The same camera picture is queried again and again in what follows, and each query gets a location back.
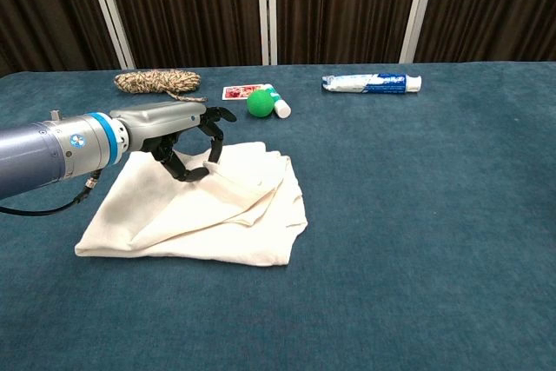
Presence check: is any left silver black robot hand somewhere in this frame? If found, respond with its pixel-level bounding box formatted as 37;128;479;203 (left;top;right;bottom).
109;100;238;183

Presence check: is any white green glue stick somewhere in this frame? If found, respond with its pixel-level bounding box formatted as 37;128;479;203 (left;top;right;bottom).
264;83;291;119

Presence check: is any blue white toothpaste tube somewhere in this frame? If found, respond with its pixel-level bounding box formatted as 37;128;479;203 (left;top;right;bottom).
321;73;422;96

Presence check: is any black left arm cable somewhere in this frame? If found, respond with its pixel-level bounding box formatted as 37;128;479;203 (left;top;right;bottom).
0;169;102;216

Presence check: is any white T-shirt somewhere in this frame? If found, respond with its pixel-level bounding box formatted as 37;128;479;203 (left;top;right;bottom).
74;141;308;268

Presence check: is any white partition frame post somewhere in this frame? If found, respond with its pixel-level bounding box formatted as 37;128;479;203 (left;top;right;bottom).
398;0;440;64
83;0;136;70
255;0;279;66

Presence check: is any beige braided rope coil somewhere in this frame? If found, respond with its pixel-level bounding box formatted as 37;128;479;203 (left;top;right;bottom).
114;69;207;103

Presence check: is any green ball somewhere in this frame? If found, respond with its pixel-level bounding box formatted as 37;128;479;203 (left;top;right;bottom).
246;89;277;118

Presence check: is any red playing card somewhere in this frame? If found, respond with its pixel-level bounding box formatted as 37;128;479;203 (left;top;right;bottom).
222;84;266;102

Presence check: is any dark pleated curtain panel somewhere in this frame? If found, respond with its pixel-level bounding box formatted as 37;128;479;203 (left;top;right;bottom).
0;0;121;76
100;0;265;69
414;0;556;63
275;0;423;66

